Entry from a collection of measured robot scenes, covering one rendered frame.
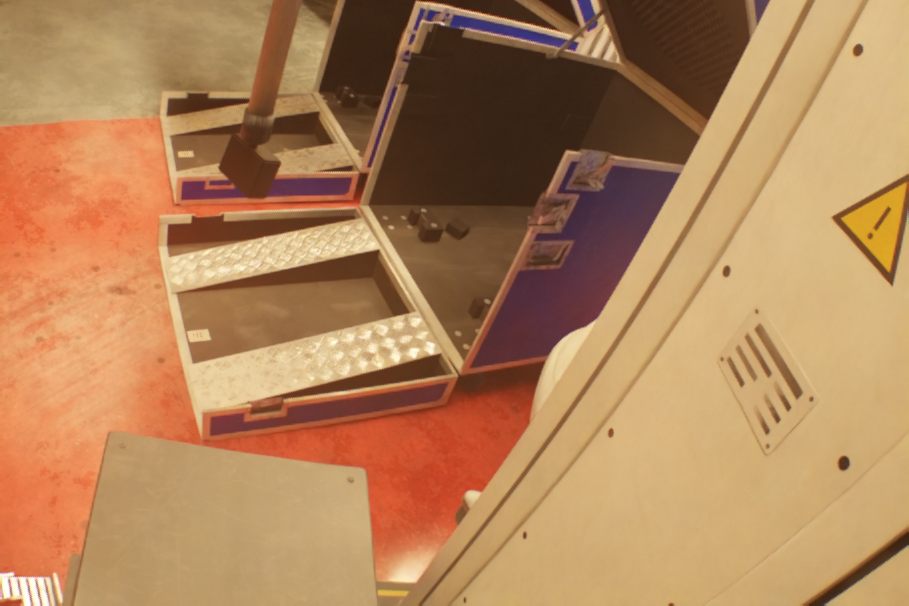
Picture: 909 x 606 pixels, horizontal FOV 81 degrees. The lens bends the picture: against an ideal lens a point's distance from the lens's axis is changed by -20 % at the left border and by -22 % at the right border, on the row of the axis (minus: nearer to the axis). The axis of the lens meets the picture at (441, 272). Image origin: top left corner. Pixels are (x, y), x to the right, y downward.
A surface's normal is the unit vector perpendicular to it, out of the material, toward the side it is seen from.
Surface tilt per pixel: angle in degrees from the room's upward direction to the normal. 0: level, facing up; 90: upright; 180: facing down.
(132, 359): 0
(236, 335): 2
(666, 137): 90
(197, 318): 2
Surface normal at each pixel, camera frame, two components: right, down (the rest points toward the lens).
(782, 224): -0.94, -0.17
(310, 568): 0.32, -0.76
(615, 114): -0.85, 0.04
